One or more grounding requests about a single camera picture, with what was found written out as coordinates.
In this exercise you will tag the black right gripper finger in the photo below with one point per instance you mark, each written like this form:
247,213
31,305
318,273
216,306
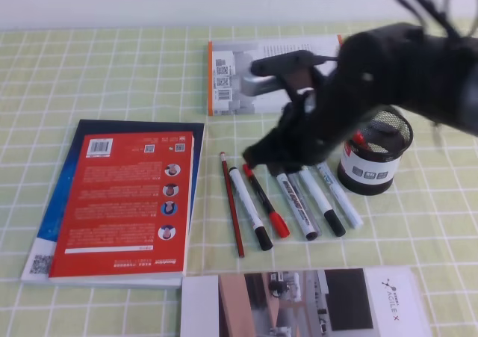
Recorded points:
256,154

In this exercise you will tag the black mesh pen holder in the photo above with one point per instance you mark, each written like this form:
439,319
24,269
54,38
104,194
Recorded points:
371,171

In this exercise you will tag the white Agilex brochure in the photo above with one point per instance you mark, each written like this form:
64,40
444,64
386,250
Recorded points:
373,301

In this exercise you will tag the red pencil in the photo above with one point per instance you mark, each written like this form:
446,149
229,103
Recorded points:
232,208

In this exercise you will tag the red and black marker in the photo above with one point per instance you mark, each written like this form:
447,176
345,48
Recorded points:
276,220

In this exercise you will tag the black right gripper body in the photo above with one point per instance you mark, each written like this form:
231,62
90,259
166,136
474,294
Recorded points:
311,126

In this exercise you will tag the red cover book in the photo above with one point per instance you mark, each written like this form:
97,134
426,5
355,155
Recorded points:
128,209

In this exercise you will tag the white book with orange spine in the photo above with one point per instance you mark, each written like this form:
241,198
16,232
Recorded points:
233,89

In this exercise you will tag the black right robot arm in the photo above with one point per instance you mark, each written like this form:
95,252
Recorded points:
435,77

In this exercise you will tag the white marker black caps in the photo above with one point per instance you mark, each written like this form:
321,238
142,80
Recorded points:
322,203

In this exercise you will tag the slim white paint pen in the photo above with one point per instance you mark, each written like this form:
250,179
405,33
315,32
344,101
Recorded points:
337,191

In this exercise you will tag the red ballpoint pen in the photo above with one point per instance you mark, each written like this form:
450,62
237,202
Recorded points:
359,140

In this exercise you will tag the dark blue book underneath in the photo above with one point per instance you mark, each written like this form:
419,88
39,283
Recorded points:
39,261

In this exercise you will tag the black capped whiteboard marker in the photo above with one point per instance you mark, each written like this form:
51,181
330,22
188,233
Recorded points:
297,208

